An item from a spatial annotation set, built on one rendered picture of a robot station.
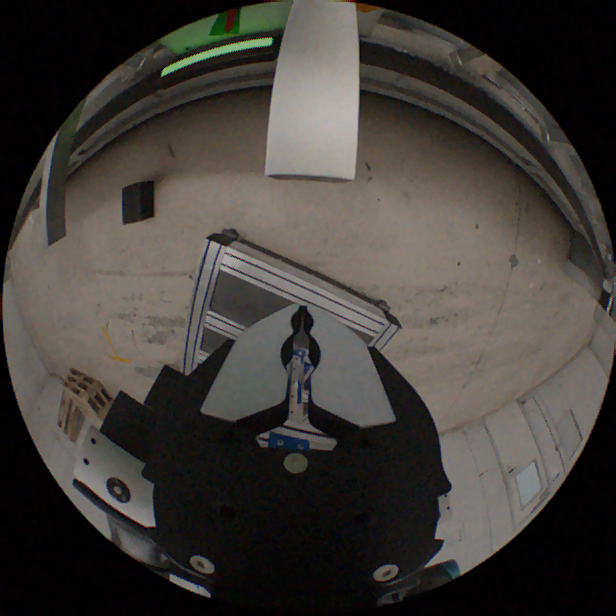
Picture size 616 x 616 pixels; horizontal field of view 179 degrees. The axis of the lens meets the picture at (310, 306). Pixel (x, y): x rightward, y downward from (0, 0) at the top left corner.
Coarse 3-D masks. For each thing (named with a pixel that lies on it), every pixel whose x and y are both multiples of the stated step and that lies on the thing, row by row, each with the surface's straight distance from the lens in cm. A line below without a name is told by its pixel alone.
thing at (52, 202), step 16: (80, 112) 30; (64, 128) 28; (64, 144) 28; (48, 160) 28; (64, 160) 27; (48, 176) 26; (64, 176) 27; (48, 192) 26; (64, 192) 26; (48, 208) 25; (64, 208) 26; (48, 224) 25; (64, 224) 26; (48, 240) 25
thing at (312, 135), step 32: (320, 0) 15; (288, 32) 11; (320, 32) 11; (352, 32) 11; (288, 64) 9; (320, 64) 9; (352, 64) 10; (288, 96) 8; (320, 96) 8; (352, 96) 9; (288, 128) 8; (320, 128) 8; (352, 128) 8; (288, 160) 8; (320, 160) 8; (352, 160) 8
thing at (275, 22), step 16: (288, 0) 31; (208, 16) 33; (240, 16) 33; (256, 16) 33; (272, 16) 33; (288, 16) 33; (368, 16) 32; (176, 32) 35; (192, 32) 36; (208, 32) 36; (240, 32) 36; (256, 32) 36; (368, 32) 35; (176, 48) 39; (192, 48) 39
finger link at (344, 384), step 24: (312, 312) 11; (312, 336) 10; (336, 336) 10; (312, 360) 10; (336, 360) 9; (360, 360) 9; (312, 384) 8; (336, 384) 8; (360, 384) 8; (312, 408) 8; (336, 408) 7; (360, 408) 7; (384, 408) 8; (336, 432) 8
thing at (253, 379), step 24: (288, 312) 11; (240, 336) 10; (264, 336) 10; (288, 336) 10; (240, 360) 9; (264, 360) 9; (288, 360) 10; (216, 384) 8; (240, 384) 8; (264, 384) 8; (288, 384) 8; (216, 408) 7; (240, 408) 7; (264, 408) 7; (288, 408) 9; (264, 432) 8
